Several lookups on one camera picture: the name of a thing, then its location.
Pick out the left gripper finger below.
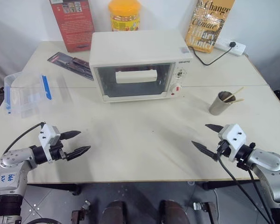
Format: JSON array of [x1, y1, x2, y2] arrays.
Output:
[[65, 146, 91, 161], [60, 130, 82, 141]]

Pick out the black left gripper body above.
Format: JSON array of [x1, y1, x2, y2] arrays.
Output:
[[49, 139, 68, 162]]

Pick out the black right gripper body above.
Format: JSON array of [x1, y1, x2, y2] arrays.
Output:
[[216, 139, 232, 158]]

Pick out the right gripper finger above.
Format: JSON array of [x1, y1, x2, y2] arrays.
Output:
[[205, 124, 224, 134], [191, 140, 219, 162]]

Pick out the white toaster oven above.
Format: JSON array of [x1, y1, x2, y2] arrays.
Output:
[[88, 30, 194, 104]]

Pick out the steel cup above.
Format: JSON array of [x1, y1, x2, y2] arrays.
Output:
[[209, 91, 237, 116]]

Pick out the clear container blue clips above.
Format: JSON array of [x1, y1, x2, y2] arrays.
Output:
[[3, 71, 74, 119]]

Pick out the table caster wheel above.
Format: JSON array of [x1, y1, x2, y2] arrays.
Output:
[[193, 201, 217, 224], [70, 200, 92, 224]]

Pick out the black red tool package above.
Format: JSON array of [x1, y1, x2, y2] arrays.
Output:
[[47, 52, 95, 81]]

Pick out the dark brown rounded shape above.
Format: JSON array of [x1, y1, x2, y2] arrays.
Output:
[[102, 200, 127, 224], [159, 200, 190, 224]]

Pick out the white power strip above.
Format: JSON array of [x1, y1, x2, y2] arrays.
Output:
[[214, 38, 247, 57]]

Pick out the yellow paperback book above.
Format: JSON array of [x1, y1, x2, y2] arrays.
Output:
[[184, 0, 236, 54]]

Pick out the red cardboard box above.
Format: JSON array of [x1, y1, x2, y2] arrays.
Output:
[[49, 0, 95, 53]]

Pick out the yellow plastic jar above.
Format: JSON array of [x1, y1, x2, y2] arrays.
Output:
[[108, 0, 141, 32]]

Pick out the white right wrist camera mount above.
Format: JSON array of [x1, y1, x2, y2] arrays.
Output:
[[217, 124, 247, 162]]

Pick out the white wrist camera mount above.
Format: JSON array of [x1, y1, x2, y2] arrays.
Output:
[[217, 124, 247, 162], [38, 123, 61, 163]]

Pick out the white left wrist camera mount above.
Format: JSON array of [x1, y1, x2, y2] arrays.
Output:
[[38, 123, 61, 163]]

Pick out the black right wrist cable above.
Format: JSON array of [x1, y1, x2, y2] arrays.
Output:
[[216, 143, 276, 224]]

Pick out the black table frame bar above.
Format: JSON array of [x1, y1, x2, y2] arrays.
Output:
[[202, 179, 259, 191], [27, 183, 83, 196]]

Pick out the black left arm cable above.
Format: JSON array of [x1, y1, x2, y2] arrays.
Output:
[[3, 121, 46, 155]]

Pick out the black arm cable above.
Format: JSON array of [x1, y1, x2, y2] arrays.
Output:
[[3, 121, 46, 155], [247, 167, 275, 217]]

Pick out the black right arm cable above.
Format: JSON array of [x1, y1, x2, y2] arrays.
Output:
[[247, 167, 275, 217]]

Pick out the black power cord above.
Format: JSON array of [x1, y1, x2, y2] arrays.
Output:
[[188, 44, 232, 66]]

